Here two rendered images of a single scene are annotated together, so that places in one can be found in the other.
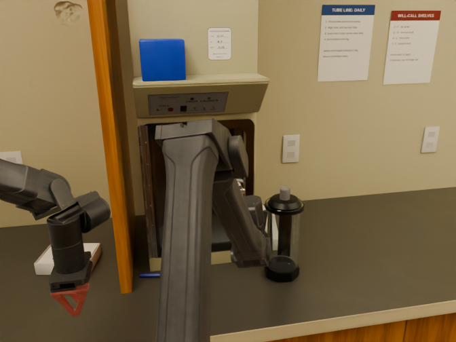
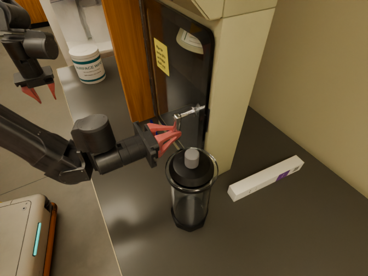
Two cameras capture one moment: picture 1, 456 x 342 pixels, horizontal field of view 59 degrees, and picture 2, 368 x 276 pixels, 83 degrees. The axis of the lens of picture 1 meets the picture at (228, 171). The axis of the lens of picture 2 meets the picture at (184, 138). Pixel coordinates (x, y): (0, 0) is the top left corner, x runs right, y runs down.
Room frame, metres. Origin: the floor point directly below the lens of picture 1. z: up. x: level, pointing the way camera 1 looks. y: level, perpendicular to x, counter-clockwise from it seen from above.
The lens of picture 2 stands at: (0.92, -0.38, 1.51)
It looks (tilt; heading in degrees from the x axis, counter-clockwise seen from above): 47 degrees down; 71
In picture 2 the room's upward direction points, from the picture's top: straight up
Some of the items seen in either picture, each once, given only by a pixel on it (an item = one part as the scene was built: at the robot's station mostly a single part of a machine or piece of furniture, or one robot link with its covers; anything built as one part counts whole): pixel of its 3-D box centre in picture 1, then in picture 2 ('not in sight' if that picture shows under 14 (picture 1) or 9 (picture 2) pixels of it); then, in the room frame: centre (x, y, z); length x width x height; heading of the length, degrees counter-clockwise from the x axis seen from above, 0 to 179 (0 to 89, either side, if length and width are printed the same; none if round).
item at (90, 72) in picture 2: not in sight; (88, 64); (0.80, 0.69, 1.02); 0.13 x 0.13 x 0.15
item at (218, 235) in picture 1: (201, 191); (173, 92); (1.05, 0.08, 1.19); 0.30 x 0.01 x 0.40; 101
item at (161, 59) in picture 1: (162, 59); not in sight; (0.99, 0.15, 1.56); 0.10 x 0.10 x 0.09; 11
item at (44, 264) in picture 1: (69, 258); not in sight; (1.08, 0.49, 0.96); 0.16 x 0.12 x 0.04; 89
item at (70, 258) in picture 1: (69, 257); (29, 68); (0.68, 0.31, 1.21); 0.10 x 0.07 x 0.07; 11
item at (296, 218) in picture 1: (283, 237); (190, 193); (1.02, -0.16, 1.06); 0.11 x 0.11 x 0.21
